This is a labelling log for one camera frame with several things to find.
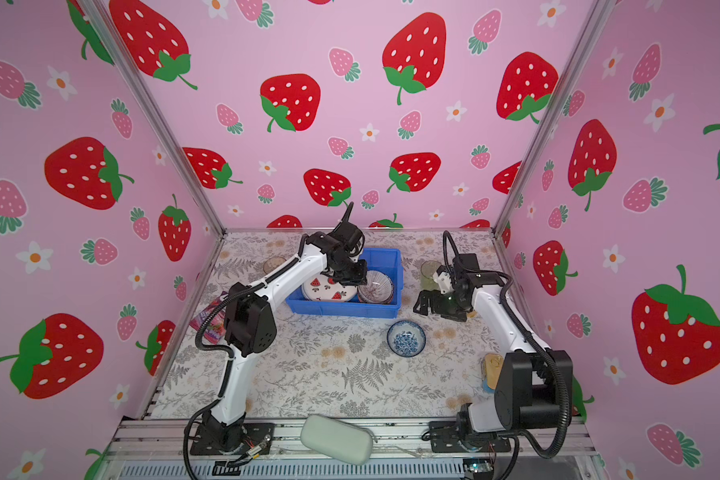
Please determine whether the green glass cup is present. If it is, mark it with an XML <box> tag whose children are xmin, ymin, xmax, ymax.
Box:
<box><xmin>420</xmin><ymin>260</ymin><xmax>442</xmax><ymax>291</ymax></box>

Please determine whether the blue white bottom bowl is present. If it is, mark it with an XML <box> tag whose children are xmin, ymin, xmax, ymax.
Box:
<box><xmin>386</xmin><ymin>320</ymin><xmax>427</xmax><ymax>358</ymax></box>

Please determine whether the amber glass cup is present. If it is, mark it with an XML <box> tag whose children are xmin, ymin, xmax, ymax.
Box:
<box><xmin>262</xmin><ymin>256</ymin><xmax>286</xmax><ymax>275</ymax></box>

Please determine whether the purple striped bowl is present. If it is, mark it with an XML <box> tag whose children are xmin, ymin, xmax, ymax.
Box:
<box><xmin>357</xmin><ymin>270</ymin><xmax>395</xmax><ymax>305</ymax></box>

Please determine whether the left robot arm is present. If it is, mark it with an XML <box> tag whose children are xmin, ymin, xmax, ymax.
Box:
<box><xmin>183</xmin><ymin>203</ymin><xmax>368</xmax><ymax>457</ymax></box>

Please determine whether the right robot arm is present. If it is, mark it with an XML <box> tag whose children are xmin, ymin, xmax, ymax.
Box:
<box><xmin>413</xmin><ymin>231</ymin><xmax>573</xmax><ymax>459</ymax></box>

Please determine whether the blue plastic bin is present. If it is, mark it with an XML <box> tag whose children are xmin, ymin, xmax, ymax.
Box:
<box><xmin>285</xmin><ymin>248</ymin><xmax>404</xmax><ymax>319</ymax></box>

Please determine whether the yellow blue sponge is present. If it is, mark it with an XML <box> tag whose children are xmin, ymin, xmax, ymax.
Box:
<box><xmin>481</xmin><ymin>353</ymin><xmax>504</xmax><ymax>394</ymax></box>

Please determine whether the purple snack packet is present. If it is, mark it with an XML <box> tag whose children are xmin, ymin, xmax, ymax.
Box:
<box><xmin>189</xmin><ymin>292</ymin><xmax>227</xmax><ymax>344</ymax></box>

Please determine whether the grey-green pouch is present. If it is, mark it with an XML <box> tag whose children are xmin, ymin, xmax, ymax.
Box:
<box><xmin>300</xmin><ymin>415</ymin><xmax>374</xmax><ymax>465</ymax></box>

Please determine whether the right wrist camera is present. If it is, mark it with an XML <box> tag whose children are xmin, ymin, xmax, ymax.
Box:
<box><xmin>432</xmin><ymin>265</ymin><xmax>453</xmax><ymax>295</ymax></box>

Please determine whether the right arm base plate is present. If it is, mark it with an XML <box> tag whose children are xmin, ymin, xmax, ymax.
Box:
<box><xmin>421</xmin><ymin>420</ymin><xmax>512</xmax><ymax>453</ymax></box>

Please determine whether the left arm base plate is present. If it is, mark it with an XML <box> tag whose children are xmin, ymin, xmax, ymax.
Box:
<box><xmin>189</xmin><ymin>423</ymin><xmax>275</xmax><ymax>456</ymax></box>

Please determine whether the aluminium front rail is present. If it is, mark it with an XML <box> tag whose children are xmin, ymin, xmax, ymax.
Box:
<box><xmin>104</xmin><ymin>416</ymin><xmax>601</xmax><ymax>463</ymax></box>

